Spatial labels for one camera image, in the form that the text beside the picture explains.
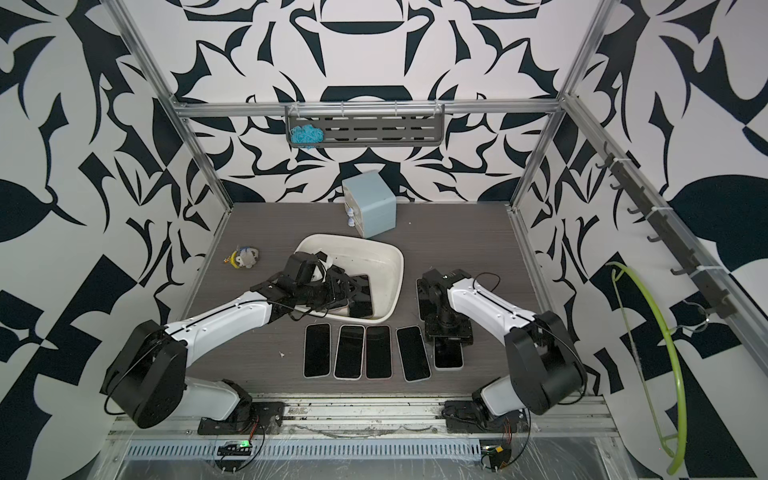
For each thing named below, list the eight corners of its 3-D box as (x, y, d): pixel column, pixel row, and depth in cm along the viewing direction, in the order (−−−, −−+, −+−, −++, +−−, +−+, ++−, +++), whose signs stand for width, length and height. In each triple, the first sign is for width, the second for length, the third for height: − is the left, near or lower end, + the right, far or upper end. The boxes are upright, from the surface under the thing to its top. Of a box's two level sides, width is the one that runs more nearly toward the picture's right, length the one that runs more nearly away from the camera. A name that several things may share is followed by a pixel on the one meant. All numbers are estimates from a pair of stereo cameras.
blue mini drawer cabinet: (362, 247, 109) (359, 217, 97) (342, 211, 121) (337, 180, 108) (398, 234, 113) (399, 202, 101) (376, 200, 125) (374, 168, 112)
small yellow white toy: (230, 265, 104) (225, 257, 100) (245, 249, 108) (240, 242, 104) (247, 272, 102) (243, 265, 98) (261, 257, 106) (257, 249, 102)
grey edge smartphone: (303, 379, 82) (301, 377, 80) (305, 327, 92) (304, 324, 90) (331, 375, 83) (330, 373, 81) (331, 324, 92) (330, 321, 90)
